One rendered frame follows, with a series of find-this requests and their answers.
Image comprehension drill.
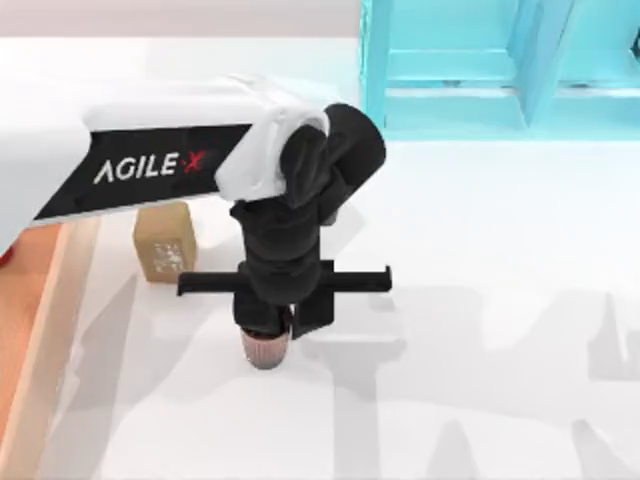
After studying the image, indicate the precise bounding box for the pink ribbed cup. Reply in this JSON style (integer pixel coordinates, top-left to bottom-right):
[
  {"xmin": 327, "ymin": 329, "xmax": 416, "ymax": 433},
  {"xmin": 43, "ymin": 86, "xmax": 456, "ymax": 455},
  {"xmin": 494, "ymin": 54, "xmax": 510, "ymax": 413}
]
[{"xmin": 239, "ymin": 324, "xmax": 292, "ymax": 372}]

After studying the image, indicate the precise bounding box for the brown printed carton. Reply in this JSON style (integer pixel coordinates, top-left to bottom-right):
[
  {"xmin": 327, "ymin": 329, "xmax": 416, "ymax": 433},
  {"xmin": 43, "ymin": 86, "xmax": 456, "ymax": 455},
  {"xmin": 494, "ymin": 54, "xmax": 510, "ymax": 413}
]
[{"xmin": 131, "ymin": 201, "xmax": 200, "ymax": 285}]

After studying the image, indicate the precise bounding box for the shallow salmon-coloured box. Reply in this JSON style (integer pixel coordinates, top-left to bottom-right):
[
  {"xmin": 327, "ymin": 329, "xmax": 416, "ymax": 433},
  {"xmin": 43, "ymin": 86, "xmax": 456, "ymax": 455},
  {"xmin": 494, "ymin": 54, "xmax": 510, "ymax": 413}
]
[{"xmin": 0, "ymin": 214, "xmax": 104, "ymax": 480}]

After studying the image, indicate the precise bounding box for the light blue rack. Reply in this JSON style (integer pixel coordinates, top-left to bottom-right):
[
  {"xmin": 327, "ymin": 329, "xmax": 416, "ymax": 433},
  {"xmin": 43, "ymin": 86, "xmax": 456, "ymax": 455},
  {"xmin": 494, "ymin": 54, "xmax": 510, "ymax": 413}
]
[{"xmin": 358, "ymin": 0, "xmax": 640, "ymax": 140}]

